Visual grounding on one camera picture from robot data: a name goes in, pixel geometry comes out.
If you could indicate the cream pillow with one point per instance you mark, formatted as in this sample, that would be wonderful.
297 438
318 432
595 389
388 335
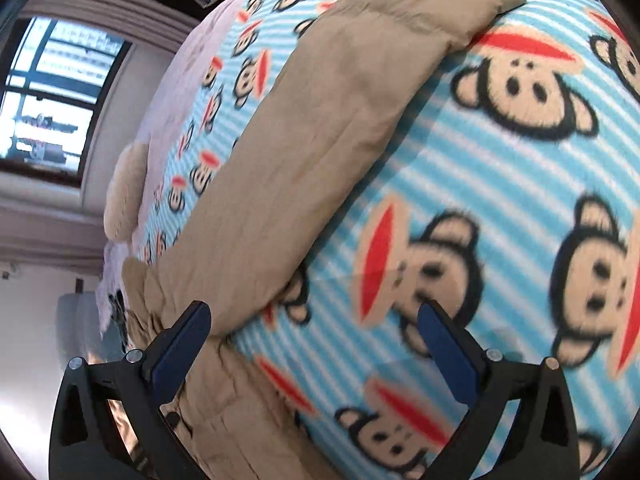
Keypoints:
125 190

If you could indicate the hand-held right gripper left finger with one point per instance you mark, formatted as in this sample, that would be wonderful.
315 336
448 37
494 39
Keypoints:
182 345

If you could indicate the dark framed window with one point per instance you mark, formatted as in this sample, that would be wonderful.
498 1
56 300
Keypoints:
50 110

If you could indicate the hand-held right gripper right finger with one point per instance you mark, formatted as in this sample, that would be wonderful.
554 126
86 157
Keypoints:
445 350

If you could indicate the pale pink bed sheet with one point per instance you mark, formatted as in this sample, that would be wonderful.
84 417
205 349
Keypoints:
185 60

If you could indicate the tan pants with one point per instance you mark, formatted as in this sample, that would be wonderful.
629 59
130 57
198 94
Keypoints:
300 160

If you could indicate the striped monkey print blanket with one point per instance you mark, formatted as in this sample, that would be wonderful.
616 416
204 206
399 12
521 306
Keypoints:
500 170

